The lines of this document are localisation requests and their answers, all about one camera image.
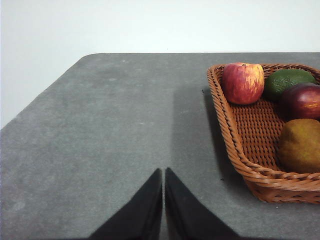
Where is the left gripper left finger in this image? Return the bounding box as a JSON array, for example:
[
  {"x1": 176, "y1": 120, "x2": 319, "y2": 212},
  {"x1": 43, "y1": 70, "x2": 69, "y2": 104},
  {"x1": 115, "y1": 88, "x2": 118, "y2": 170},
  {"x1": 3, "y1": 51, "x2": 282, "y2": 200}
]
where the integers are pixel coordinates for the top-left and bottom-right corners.
[{"x1": 88, "y1": 167, "x2": 163, "y2": 240}]

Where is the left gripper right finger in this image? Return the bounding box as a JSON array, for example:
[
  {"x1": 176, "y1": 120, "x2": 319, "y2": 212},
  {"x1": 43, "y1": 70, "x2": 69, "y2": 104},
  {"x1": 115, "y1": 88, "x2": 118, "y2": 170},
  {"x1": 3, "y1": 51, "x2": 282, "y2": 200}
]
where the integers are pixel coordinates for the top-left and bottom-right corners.
[{"x1": 164, "y1": 166, "x2": 241, "y2": 240}]

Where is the brown kiwi fruit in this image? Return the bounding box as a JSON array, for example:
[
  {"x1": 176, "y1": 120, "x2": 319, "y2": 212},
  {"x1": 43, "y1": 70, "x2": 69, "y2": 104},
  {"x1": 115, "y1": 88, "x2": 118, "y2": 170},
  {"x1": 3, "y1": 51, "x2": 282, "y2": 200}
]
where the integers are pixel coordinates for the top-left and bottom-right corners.
[{"x1": 276, "y1": 118, "x2": 320, "y2": 175}]

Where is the brown wicker basket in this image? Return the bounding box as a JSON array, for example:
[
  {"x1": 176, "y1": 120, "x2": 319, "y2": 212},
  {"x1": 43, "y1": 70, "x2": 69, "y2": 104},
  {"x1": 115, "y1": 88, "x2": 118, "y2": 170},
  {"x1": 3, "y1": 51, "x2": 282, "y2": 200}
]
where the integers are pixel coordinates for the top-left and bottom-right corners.
[{"x1": 206, "y1": 63, "x2": 320, "y2": 205}]

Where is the red yellow apple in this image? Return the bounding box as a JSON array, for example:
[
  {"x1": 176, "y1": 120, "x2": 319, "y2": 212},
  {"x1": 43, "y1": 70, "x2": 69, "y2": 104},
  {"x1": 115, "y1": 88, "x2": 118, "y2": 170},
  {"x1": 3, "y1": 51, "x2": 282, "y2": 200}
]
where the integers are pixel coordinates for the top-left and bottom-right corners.
[{"x1": 222, "y1": 62, "x2": 265, "y2": 105}]

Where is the dark red plum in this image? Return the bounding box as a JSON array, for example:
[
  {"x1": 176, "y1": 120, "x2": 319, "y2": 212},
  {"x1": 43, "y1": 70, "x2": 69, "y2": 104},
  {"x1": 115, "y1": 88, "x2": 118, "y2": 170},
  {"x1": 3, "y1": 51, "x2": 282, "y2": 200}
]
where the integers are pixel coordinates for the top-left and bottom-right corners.
[{"x1": 278, "y1": 82, "x2": 320, "y2": 122}]

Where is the green avocado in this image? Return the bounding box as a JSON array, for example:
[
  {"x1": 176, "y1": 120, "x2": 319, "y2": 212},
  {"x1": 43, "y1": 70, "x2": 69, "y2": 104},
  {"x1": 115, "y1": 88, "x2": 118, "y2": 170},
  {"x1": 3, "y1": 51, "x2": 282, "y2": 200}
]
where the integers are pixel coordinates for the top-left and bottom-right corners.
[{"x1": 263, "y1": 69, "x2": 317, "y2": 102}]

